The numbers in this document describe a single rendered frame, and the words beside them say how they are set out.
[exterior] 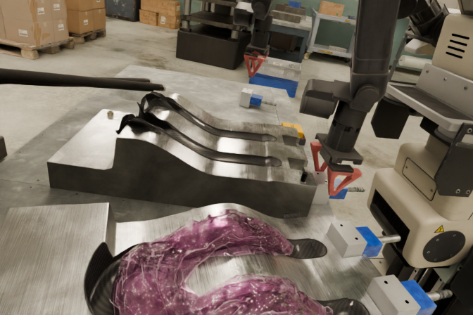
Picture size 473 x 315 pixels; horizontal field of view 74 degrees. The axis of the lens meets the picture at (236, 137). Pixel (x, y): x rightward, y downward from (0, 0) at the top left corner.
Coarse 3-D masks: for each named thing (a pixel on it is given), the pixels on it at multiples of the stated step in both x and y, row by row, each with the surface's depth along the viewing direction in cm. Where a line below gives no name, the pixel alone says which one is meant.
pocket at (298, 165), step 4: (288, 160) 67; (292, 160) 67; (296, 160) 67; (300, 160) 67; (304, 160) 67; (292, 164) 68; (296, 164) 68; (300, 164) 68; (304, 164) 67; (292, 168) 68; (296, 168) 68; (300, 168) 68; (304, 168) 67
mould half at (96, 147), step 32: (96, 128) 71; (128, 128) 58; (192, 128) 69; (224, 128) 76; (256, 128) 79; (288, 128) 81; (64, 160) 58; (96, 160) 60; (128, 160) 57; (160, 160) 57; (192, 160) 59; (96, 192) 60; (128, 192) 60; (160, 192) 60; (192, 192) 60; (224, 192) 60; (256, 192) 60; (288, 192) 60
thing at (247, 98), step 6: (246, 90) 115; (252, 90) 116; (246, 96) 113; (252, 96) 114; (258, 96) 115; (240, 102) 114; (246, 102) 114; (252, 102) 114; (258, 102) 113; (264, 102) 114; (270, 102) 114
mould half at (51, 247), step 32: (32, 224) 38; (64, 224) 39; (96, 224) 39; (128, 224) 45; (160, 224) 46; (288, 224) 53; (320, 224) 55; (0, 256) 33; (32, 256) 34; (64, 256) 35; (224, 256) 40; (256, 256) 41; (0, 288) 30; (32, 288) 31; (64, 288) 31; (192, 288) 37; (320, 288) 43; (352, 288) 44
